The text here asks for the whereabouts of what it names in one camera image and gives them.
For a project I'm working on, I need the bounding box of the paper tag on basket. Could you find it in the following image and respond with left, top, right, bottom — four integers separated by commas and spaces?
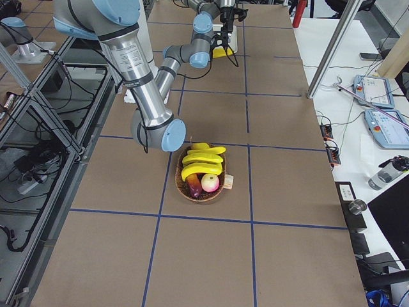
223, 174, 234, 189

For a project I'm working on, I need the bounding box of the reacher grabber stick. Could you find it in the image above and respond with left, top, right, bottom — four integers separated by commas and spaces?
333, 83, 409, 130

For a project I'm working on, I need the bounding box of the woven wicker basket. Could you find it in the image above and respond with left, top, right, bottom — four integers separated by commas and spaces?
175, 145, 226, 203

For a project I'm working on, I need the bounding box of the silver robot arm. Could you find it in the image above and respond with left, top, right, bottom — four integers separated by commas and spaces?
54, 1, 236, 152
1, 17, 56, 64

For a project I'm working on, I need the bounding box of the yellow banana moved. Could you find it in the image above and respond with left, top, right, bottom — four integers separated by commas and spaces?
182, 152, 224, 166
212, 46, 235, 58

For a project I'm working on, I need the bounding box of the orange circuit board upper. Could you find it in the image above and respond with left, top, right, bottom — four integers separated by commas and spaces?
320, 123, 334, 141

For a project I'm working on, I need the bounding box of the upper teach pendant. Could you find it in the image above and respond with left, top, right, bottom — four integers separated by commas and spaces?
353, 75, 395, 109

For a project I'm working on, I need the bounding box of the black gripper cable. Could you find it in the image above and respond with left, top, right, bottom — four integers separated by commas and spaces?
178, 19, 240, 81

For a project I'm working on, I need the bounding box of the teach pendant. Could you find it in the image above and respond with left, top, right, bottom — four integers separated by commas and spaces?
353, 75, 395, 109
364, 109, 408, 150

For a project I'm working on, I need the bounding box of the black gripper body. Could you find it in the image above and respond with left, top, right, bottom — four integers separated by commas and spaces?
220, 4, 236, 26

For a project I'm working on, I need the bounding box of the clear water bottle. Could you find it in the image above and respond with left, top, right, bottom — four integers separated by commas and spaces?
368, 155, 408, 191

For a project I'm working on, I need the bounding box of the yellow banana basket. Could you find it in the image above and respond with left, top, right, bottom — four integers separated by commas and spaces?
181, 162, 223, 182
187, 143, 226, 155

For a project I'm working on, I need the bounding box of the yellow banana rear basket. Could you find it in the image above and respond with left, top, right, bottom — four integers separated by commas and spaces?
187, 143, 226, 155

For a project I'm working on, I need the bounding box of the lower teach pendant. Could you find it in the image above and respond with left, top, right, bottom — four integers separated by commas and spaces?
364, 109, 408, 150

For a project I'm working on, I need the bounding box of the white pedestal column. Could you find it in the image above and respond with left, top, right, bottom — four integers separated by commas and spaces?
123, 0, 173, 106

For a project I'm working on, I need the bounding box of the small steel cup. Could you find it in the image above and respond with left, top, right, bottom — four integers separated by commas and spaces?
348, 199, 367, 215

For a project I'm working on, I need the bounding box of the red orange mango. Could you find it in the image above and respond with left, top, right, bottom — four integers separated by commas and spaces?
186, 173, 202, 198

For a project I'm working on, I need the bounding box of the red fire extinguisher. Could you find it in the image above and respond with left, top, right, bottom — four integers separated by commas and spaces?
292, 0, 308, 28

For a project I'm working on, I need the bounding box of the yellow banana front basket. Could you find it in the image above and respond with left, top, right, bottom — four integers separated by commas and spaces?
181, 162, 223, 182

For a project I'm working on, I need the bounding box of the white rectangular plastic tray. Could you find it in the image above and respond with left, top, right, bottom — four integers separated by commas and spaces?
214, 25, 238, 52

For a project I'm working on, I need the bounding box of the aluminium frame post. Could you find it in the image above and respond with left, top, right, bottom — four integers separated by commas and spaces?
307, 0, 363, 99

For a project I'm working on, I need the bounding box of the orange circuit board lower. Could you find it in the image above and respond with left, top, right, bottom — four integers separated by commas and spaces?
325, 145, 341, 167

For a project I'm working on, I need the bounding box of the orange circuit board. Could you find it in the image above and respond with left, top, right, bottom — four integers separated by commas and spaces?
320, 123, 334, 141
325, 145, 341, 167

